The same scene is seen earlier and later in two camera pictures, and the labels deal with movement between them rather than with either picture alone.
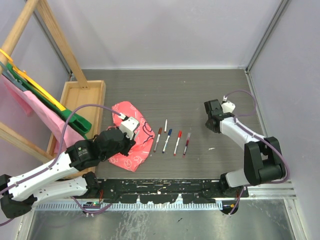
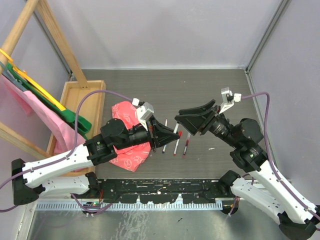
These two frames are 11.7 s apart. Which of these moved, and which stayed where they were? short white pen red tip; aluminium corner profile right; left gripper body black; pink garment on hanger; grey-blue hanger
Moved: left gripper body black
Stayed: pink garment on hanger; grey-blue hanger; aluminium corner profile right; short white pen red tip
